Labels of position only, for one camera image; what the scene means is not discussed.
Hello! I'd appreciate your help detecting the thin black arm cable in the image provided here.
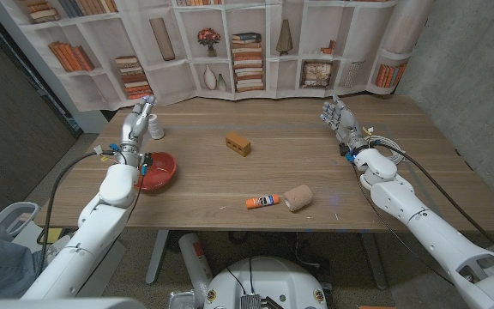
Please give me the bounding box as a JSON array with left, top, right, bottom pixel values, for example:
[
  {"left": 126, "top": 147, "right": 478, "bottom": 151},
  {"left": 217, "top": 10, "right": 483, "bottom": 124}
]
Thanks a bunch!
[
  {"left": 351, "top": 164, "right": 455, "bottom": 288},
  {"left": 126, "top": 173, "right": 145, "bottom": 220}
]

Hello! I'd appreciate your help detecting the orange glue stick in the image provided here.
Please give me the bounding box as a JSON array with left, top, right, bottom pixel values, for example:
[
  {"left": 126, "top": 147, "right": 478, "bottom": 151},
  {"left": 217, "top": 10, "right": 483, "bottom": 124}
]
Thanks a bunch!
[{"left": 245, "top": 193, "right": 280, "bottom": 210}]

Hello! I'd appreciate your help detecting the white coiled cable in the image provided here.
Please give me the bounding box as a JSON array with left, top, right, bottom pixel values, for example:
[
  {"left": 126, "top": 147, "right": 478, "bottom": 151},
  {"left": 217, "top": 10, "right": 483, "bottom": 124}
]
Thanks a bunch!
[{"left": 364, "top": 135, "right": 407, "bottom": 167}]

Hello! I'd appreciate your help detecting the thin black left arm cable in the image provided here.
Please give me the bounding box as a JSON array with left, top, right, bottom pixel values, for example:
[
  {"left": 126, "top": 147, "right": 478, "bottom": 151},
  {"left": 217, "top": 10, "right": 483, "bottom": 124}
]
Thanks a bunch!
[{"left": 126, "top": 173, "right": 145, "bottom": 220}]

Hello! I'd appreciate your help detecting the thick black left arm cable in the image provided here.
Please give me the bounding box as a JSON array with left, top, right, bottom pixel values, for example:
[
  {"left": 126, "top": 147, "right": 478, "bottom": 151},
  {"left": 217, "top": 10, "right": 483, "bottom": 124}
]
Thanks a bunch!
[{"left": 36, "top": 149, "right": 119, "bottom": 276}]

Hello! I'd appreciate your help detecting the orange brick block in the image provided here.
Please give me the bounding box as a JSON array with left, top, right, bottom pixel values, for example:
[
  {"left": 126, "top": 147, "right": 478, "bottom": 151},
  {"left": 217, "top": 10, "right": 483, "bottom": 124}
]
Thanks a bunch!
[{"left": 224, "top": 131, "right": 252, "bottom": 158}]

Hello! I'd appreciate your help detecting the red bowl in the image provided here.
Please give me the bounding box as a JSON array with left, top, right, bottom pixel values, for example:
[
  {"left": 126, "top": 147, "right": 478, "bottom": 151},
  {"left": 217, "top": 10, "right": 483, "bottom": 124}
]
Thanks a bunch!
[{"left": 134, "top": 151, "right": 178, "bottom": 192}]

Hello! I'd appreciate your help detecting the grey table leg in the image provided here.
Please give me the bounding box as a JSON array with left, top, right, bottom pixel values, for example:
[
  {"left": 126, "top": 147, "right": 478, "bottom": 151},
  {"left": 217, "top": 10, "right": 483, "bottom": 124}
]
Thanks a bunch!
[
  {"left": 145, "top": 230, "right": 170, "bottom": 286},
  {"left": 360, "top": 231, "right": 389, "bottom": 291}
]

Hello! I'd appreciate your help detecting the white cylinder with orange label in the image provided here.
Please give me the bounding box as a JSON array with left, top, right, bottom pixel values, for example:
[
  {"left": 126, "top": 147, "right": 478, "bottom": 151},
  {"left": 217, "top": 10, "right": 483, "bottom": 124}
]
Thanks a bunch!
[{"left": 178, "top": 233, "right": 214, "bottom": 308}]

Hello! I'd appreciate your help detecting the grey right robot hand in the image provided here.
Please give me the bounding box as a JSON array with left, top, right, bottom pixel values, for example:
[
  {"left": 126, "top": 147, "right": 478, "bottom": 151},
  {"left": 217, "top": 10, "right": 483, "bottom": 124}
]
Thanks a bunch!
[{"left": 320, "top": 94, "right": 371, "bottom": 154}]

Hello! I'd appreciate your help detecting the printed bookshelf backdrop cloth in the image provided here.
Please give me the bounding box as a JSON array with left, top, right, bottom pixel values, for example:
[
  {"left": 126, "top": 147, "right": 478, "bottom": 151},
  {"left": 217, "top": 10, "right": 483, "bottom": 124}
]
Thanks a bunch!
[{"left": 0, "top": 0, "right": 437, "bottom": 112}]

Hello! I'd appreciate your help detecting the person in blue jeans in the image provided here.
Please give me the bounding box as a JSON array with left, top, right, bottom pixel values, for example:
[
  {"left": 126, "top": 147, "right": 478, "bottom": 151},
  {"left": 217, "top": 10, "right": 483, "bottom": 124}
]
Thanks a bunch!
[{"left": 0, "top": 222, "right": 45, "bottom": 300}]

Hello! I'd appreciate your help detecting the tan bandage roll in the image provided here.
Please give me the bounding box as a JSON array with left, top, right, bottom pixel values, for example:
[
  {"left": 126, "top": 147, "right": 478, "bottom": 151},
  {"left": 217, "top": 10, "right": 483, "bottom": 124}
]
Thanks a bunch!
[{"left": 282, "top": 184, "right": 314, "bottom": 213}]

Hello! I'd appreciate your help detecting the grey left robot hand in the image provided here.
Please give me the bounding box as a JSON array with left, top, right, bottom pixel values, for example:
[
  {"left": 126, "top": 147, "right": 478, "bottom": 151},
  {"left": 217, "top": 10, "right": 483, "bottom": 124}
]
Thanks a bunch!
[{"left": 119, "top": 94, "right": 157, "bottom": 167}]

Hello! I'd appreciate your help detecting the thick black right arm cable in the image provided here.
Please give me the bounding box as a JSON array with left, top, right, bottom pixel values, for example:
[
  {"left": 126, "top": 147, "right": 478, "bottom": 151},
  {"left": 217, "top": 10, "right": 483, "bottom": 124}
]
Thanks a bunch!
[{"left": 373, "top": 142, "right": 494, "bottom": 262}]

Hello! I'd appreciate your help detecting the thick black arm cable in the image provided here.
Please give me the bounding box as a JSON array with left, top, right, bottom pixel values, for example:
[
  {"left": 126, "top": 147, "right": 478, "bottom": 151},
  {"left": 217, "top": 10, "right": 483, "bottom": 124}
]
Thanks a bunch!
[
  {"left": 36, "top": 149, "right": 119, "bottom": 276},
  {"left": 373, "top": 142, "right": 494, "bottom": 262}
]

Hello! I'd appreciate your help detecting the foil tray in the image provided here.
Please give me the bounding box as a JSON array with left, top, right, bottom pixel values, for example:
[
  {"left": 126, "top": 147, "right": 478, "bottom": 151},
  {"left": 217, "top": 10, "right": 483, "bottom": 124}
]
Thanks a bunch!
[{"left": 168, "top": 290, "right": 196, "bottom": 309}]

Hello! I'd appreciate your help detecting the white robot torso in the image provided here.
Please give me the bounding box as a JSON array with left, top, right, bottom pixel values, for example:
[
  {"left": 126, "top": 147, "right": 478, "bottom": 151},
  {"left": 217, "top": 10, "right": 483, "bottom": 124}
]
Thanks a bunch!
[{"left": 203, "top": 256, "right": 328, "bottom": 309}]

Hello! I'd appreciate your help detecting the white string spool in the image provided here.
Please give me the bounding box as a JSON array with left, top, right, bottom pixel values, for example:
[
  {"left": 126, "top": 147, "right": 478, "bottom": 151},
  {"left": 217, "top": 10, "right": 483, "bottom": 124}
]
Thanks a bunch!
[{"left": 147, "top": 113, "right": 166, "bottom": 141}]

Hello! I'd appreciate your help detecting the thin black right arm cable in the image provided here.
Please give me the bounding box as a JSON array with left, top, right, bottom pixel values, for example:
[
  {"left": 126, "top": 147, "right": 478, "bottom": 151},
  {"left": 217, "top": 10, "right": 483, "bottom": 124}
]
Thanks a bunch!
[{"left": 351, "top": 164, "right": 455, "bottom": 288}]

